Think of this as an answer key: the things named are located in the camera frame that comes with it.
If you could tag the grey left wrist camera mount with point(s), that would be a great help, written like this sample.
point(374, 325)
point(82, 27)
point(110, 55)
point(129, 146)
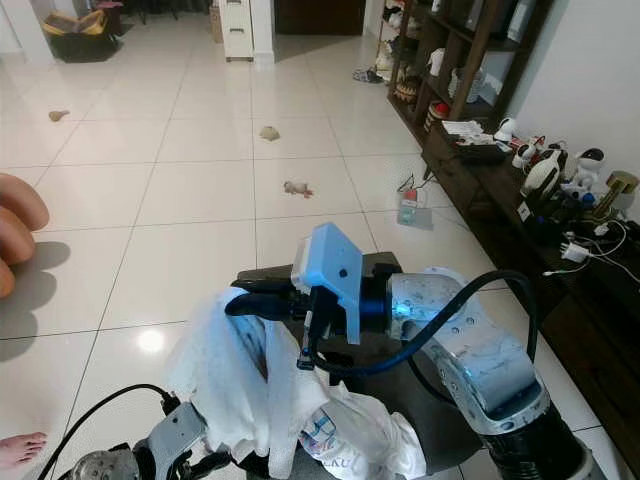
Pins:
point(175, 435)

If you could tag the dark patterned slippers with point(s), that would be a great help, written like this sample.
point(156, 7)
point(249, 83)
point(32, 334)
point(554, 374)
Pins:
point(367, 76)

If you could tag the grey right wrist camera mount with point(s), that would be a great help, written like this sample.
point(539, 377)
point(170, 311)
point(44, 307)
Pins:
point(330, 275)

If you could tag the white black penguin figurine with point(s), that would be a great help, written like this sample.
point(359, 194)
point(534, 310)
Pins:
point(543, 176)

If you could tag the small clear box red part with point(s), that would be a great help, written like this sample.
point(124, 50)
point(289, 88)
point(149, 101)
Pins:
point(408, 210)

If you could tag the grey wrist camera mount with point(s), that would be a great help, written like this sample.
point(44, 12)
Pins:
point(175, 435)
point(330, 275)

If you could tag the small bone-shaped floor toy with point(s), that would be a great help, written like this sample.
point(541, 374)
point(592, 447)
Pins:
point(298, 189)

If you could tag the white astronaut figurine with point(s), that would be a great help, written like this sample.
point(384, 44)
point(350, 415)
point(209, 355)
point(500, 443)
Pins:
point(588, 168)

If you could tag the small beige floor toy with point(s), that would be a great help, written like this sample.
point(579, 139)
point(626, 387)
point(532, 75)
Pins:
point(268, 133)

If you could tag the dark wooden sideboard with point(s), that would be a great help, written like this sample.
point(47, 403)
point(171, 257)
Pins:
point(470, 190)

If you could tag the small white robot figurine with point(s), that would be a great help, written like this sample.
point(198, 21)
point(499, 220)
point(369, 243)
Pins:
point(507, 130)

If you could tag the gold trophy ornament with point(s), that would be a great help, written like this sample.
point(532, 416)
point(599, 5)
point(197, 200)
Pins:
point(620, 188)

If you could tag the white drawer cabinet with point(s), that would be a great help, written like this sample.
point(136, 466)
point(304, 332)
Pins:
point(242, 30)

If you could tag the red white figurine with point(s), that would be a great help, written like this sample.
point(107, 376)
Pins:
point(527, 153)

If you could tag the tall dark wooden shelf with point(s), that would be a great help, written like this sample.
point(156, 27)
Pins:
point(470, 50)

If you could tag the white waffle garment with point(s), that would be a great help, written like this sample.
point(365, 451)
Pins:
point(230, 380)

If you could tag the white papers stack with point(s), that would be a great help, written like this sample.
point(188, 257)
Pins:
point(463, 128)

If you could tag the small brown floor toy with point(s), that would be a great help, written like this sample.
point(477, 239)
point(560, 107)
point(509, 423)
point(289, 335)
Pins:
point(58, 116)

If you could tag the white charger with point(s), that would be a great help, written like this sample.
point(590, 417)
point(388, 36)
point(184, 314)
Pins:
point(576, 252)

